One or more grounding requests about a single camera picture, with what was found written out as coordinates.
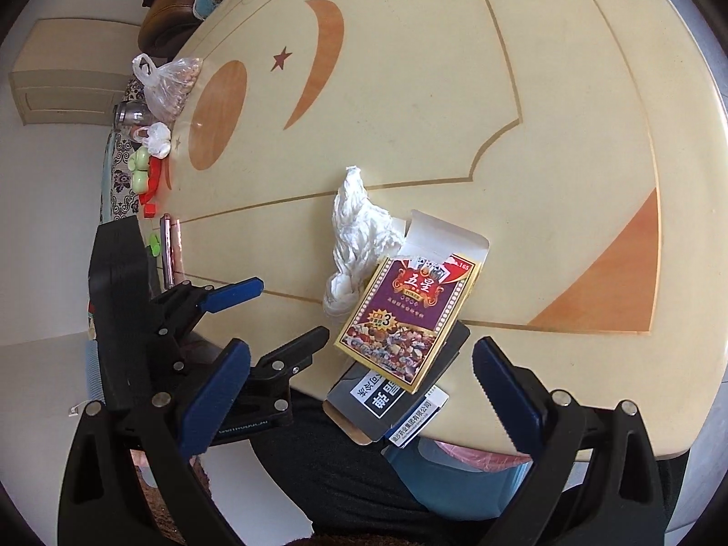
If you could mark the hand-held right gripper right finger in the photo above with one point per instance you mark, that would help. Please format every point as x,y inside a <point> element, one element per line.
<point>506,392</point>

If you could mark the pink smartphone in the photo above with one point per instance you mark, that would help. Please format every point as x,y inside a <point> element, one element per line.
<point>170,250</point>

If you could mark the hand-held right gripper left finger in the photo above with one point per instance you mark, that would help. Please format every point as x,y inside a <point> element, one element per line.
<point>216,392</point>

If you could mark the glass jar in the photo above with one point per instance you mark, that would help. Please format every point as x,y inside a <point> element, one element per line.
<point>131,114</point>

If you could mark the purple playing card box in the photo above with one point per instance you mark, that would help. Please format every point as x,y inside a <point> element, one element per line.
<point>398,318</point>

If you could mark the small white plastic bag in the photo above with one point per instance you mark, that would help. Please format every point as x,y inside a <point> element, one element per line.
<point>153,139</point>

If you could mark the brown leather sofa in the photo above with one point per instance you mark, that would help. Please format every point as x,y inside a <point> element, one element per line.
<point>165,17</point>

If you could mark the dark patterned sofa cover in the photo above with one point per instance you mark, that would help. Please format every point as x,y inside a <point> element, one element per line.
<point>119,182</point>

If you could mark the crumpled white tissue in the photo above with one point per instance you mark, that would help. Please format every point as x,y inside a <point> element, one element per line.
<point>355,222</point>

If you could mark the beige coffee table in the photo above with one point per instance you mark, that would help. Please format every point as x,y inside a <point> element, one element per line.
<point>512,125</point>

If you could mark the person's black trouser leg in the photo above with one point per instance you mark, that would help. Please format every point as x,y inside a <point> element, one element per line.
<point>318,483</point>

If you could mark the small green toy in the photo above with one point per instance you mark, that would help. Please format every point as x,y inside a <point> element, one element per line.
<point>154,243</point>

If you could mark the black cardboard box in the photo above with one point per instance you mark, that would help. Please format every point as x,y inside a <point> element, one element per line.
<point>347,397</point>

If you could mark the white blue medicine box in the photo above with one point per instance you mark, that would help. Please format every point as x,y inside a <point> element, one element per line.
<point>425,409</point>

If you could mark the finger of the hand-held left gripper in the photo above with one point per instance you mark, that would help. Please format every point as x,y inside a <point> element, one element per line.
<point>230,293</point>
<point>296,348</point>

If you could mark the pink lined waste bin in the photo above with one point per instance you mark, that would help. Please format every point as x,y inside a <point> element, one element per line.
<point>483,455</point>

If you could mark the plastic bag of nuts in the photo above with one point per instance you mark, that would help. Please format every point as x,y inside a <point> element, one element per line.
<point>170,88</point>

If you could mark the cream wardrobe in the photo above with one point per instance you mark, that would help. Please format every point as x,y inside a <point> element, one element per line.
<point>68,74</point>

